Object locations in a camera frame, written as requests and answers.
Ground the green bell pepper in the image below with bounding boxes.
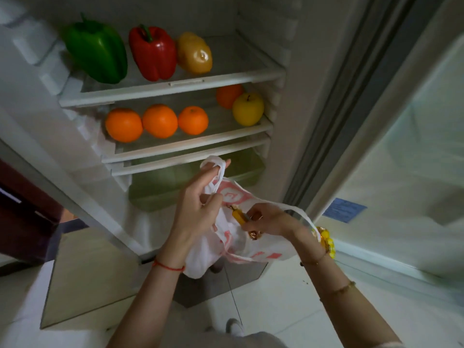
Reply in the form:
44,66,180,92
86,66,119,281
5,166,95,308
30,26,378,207
64,12,129,85

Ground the white crisper cover shelf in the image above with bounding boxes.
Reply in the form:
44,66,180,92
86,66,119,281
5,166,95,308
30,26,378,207
110,133,272,177

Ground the white red-printed plastic bag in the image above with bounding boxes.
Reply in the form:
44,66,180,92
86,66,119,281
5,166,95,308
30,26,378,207
183,155,321,280

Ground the grey white shoe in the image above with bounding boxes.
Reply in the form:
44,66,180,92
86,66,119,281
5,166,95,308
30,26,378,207
225,318,244,337

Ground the thin gold chain bracelet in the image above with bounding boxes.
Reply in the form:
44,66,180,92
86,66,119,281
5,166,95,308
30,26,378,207
300,251,329,267

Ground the blue inner door sticker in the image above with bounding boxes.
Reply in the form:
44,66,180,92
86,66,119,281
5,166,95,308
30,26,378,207
321,197,368,224

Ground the person's right forearm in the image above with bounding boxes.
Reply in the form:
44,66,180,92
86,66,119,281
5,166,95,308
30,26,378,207
295,228,403,348

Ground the person's right hand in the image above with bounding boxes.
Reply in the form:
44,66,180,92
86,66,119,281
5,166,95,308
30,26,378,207
241,203,309,247

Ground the clear bottom door bin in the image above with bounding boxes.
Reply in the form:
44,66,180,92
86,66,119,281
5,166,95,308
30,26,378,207
311,224,464,298

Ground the yellow apple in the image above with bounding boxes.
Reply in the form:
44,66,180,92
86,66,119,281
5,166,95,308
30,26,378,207
232,91,265,127

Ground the orange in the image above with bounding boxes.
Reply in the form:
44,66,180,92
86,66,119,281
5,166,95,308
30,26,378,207
141,104,179,139
216,84,244,110
104,108,144,144
177,106,210,136

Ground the wide white glass shelf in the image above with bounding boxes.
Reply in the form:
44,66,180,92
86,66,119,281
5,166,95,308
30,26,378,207
58,32,287,108

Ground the dark wooden door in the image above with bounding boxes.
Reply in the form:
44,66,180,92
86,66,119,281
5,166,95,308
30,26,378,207
0,159,75,223

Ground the dark wooden door frame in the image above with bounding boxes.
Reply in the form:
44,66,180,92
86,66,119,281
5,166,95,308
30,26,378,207
0,191,64,267

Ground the yellow candy packet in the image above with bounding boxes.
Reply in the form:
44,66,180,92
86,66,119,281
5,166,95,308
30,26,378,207
226,204,251,226

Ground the beige small cabinet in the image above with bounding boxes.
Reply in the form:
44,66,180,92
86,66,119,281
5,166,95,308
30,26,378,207
40,228,153,330

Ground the yellow bell pepper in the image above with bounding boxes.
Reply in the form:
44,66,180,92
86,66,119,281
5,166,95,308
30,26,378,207
176,31,214,75

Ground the dark red refrigerator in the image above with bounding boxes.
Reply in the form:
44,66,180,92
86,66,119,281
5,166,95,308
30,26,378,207
0,0,464,323

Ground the narrow white glass shelf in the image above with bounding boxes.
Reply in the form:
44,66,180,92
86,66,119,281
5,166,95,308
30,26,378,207
101,85,275,164

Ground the person's left hand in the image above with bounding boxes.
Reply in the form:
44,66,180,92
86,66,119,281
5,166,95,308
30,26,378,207
156,159,232,267

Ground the red string bracelet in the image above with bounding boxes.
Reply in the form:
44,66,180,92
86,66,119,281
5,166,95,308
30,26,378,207
152,259,186,273

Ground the red bell pepper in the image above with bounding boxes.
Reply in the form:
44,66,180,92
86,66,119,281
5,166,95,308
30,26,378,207
128,24,178,82

